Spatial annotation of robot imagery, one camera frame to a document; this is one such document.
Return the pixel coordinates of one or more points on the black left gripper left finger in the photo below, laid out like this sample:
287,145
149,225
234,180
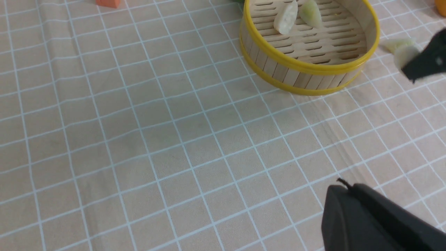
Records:
357,218

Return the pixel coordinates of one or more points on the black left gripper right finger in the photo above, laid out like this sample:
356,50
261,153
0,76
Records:
431,61

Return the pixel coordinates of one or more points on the white dumpling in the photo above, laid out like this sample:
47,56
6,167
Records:
404,54
286,17

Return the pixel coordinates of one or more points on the pale green dumpling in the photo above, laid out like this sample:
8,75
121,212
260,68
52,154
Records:
310,14
391,45

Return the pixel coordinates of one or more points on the yellow rimmed bamboo steamer tray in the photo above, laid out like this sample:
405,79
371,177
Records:
309,61

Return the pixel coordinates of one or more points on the orange yellow toy pear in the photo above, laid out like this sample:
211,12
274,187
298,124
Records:
441,7

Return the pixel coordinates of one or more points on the beige checkered tablecloth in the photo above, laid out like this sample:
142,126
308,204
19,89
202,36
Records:
142,128

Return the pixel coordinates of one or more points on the orange cube block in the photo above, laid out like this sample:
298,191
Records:
108,3

